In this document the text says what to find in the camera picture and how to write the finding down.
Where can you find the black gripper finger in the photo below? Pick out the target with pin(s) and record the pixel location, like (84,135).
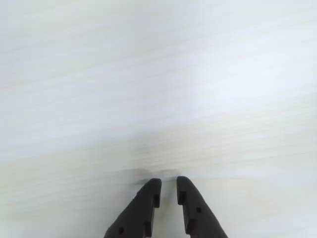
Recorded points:
(198,210)
(135,213)

